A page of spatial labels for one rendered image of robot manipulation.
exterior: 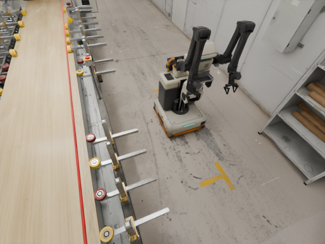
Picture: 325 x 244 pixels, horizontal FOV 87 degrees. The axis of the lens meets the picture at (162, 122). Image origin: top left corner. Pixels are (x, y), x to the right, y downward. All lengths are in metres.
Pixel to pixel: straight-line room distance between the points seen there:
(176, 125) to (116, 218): 1.38
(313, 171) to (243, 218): 1.16
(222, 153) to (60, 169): 2.02
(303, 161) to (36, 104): 3.26
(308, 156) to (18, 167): 3.27
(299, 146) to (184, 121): 1.68
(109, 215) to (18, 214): 0.58
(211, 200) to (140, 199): 0.84
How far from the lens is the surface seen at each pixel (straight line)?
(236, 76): 1.81
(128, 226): 1.01
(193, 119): 2.51
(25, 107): 2.10
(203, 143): 2.65
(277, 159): 3.00
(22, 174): 1.63
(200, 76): 1.96
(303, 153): 3.10
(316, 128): 2.79
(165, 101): 2.39
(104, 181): 1.67
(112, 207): 1.59
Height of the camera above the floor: 2.14
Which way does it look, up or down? 50 degrees down
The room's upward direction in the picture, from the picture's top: 5 degrees clockwise
